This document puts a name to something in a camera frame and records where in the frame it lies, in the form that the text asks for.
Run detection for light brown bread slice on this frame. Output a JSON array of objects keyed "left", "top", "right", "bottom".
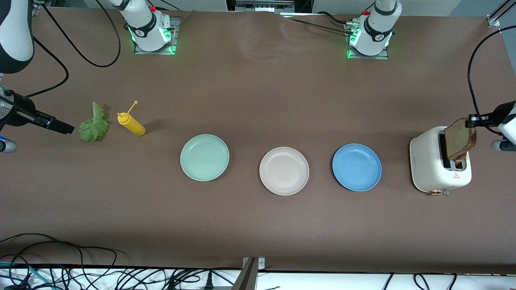
[{"left": 445, "top": 118, "right": 477, "bottom": 162}]

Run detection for green lettuce leaf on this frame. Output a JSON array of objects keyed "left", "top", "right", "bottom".
[{"left": 77, "top": 101, "right": 109, "bottom": 142}]

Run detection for blue plate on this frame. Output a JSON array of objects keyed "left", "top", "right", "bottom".
[{"left": 332, "top": 143, "right": 383, "bottom": 192}]

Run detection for mint green plate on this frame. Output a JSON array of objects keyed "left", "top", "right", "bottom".
[{"left": 180, "top": 134, "right": 230, "bottom": 182}]

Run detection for beige plate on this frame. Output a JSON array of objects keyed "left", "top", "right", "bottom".
[{"left": 259, "top": 146, "right": 310, "bottom": 196}]

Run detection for white toaster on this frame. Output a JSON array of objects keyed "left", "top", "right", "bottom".
[{"left": 409, "top": 126, "right": 472, "bottom": 197}]

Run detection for yellow squeeze bottle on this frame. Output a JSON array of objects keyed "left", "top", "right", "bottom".
[{"left": 117, "top": 100, "right": 146, "bottom": 137}]

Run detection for brown table cover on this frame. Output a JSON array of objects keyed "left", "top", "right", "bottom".
[{"left": 0, "top": 7, "right": 516, "bottom": 275}]

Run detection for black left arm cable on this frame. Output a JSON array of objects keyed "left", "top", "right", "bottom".
[{"left": 467, "top": 25, "right": 504, "bottom": 135}]

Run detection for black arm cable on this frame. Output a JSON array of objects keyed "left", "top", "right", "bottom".
[
  {"left": 467, "top": 25, "right": 504, "bottom": 135},
  {"left": 24, "top": 0, "right": 122, "bottom": 98}
]

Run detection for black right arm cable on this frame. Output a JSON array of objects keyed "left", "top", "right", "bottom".
[{"left": 24, "top": 0, "right": 122, "bottom": 98}]

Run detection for aluminium frame profile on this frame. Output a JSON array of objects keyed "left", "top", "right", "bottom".
[{"left": 487, "top": 0, "right": 516, "bottom": 28}]

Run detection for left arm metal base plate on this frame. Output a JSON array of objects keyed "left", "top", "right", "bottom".
[{"left": 346, "top": 22, "right": 389, "bottom": 60}]

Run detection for teal cable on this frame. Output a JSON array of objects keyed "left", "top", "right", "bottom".
[{"left": 0, "top": 262, "right": 47, "bottom": 290}]

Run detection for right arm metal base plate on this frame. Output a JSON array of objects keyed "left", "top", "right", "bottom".
[{"left": 134, "top": 17, "right": 181, "bottom": 55}]

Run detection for black base cable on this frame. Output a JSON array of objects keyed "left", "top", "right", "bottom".
[{"left": 278, "top": 11, "right": 365, "bottom": 35}]

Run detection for grey metal table bracket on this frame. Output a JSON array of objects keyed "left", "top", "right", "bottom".
[{"left": 232, "top": 257, "right": 266, "bottom": 290}]

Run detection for silver aluminium rail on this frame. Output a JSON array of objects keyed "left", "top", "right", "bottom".
[{"left": 235, "top": 0, "right": 295, "bottom": 12}]

